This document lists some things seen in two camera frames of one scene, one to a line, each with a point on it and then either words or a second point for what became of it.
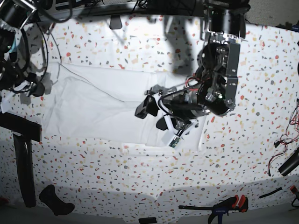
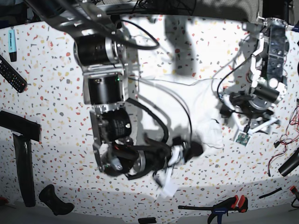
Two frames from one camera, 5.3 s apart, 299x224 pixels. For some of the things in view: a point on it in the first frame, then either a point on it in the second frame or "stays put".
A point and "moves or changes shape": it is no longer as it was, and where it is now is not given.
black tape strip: (29, 129) stays put
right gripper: (182, 108) to (257, 116)
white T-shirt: (86, 102) moves or changes shape
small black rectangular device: (147, 220) stays put
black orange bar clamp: (239, 204) stays put
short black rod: (271, 192) stays put
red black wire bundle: (290, 136) stays put
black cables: (27, 49) to (166, 131)
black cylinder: (292, 162) stays put
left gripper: (24, 86) to (154, 156)
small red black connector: (292, 188) stays put
